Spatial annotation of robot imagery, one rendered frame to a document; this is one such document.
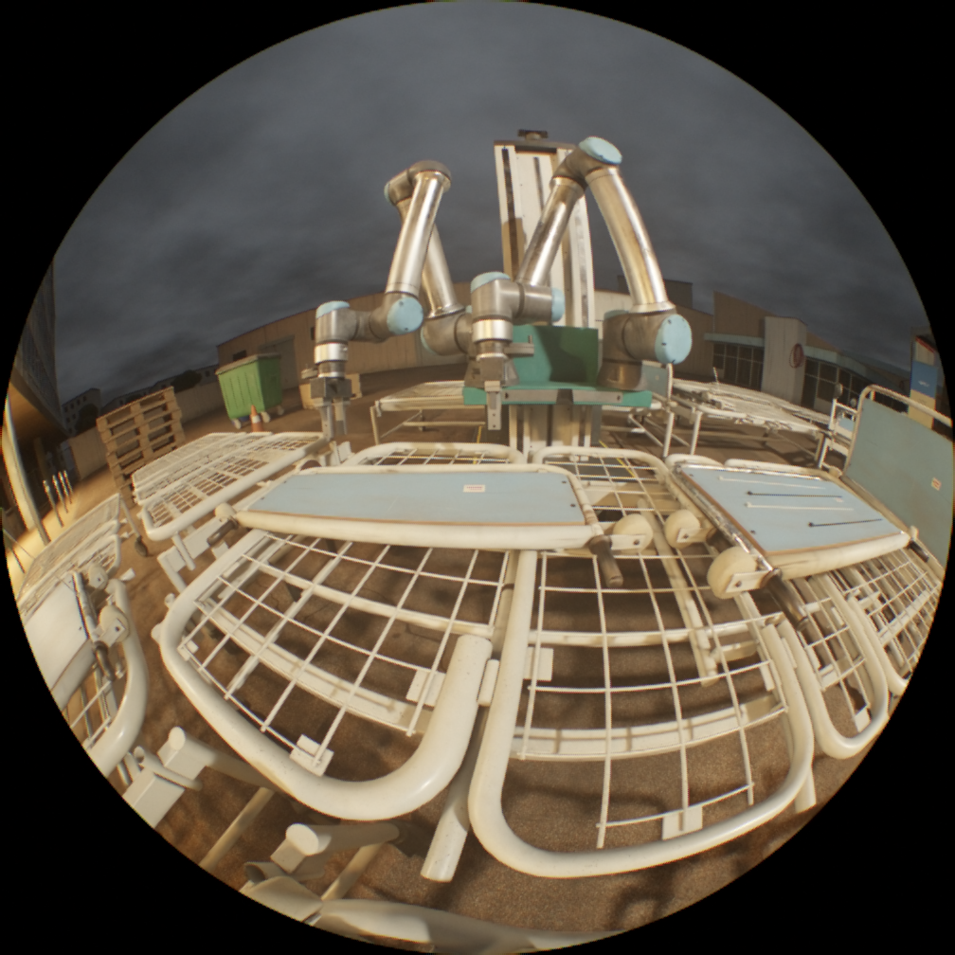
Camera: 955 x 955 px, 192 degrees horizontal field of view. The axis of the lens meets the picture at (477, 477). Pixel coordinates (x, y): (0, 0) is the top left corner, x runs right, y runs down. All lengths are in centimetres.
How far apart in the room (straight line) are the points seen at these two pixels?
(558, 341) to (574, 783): 132
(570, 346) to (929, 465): 150
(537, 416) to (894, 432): 157
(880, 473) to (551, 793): 149
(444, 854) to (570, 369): 120
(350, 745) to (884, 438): 198
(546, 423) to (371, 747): 126
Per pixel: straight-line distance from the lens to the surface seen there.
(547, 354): 108
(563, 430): 123
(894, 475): 146
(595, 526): 45
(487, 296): 64
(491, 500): 49
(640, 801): 85
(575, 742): 34
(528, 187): 138
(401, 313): 71
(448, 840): 32
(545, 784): 79
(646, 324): 88
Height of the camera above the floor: 78
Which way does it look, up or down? 25 degrees down
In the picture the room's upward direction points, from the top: 3 degrees counter-clockwise
